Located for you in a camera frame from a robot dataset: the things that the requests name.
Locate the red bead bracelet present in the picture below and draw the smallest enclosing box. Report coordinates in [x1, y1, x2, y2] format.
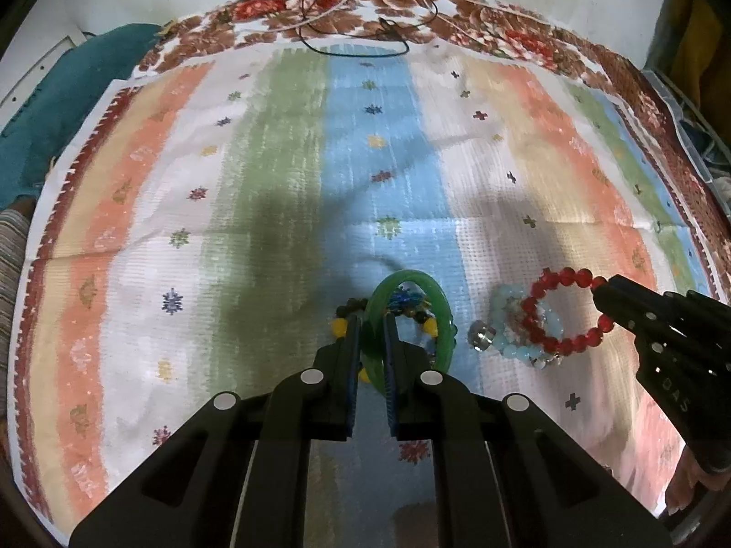
[520, 266, 617, 357]

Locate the light blue bead bracelet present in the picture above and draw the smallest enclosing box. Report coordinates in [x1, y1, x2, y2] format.
[488, 283, 568, 365]

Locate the green jade bangle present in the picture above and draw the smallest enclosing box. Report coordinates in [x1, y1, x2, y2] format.
[364, 270, 457, 374]

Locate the amber multicolour bead bracelet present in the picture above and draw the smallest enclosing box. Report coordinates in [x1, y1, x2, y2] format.
[387, 287, 430, 321]

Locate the black yellow bead bracelet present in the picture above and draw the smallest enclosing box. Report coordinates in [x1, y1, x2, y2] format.
[331, 293, 441, 384]

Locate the clutter beside bed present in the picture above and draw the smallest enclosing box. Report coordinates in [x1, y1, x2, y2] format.
[642, 69, 730, 218]

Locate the striped colourful cloth mat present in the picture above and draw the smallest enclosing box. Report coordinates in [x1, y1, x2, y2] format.
[10, 43, 715, 541]

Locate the brown hanging cloth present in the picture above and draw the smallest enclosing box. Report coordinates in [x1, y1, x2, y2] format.
[647, 0, 730, 140]

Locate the grey striped rolled blanket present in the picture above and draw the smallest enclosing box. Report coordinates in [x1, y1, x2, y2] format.
[1, 198, 35, 355]

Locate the floral brown bed sheet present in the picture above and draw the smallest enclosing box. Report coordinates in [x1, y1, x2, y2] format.
[132, 0, 730, 265]

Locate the teal pillow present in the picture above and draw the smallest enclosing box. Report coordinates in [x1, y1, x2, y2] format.
[1, 24, 161, 208]

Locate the white bed headboard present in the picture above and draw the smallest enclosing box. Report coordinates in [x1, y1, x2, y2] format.
[1, 31, 87, 126]

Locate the silver ring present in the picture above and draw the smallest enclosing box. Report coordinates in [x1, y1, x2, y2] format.
[467, 321, 497, 353]

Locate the black cable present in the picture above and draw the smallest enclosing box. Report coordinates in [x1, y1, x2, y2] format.
[285, 0, 441, 58]

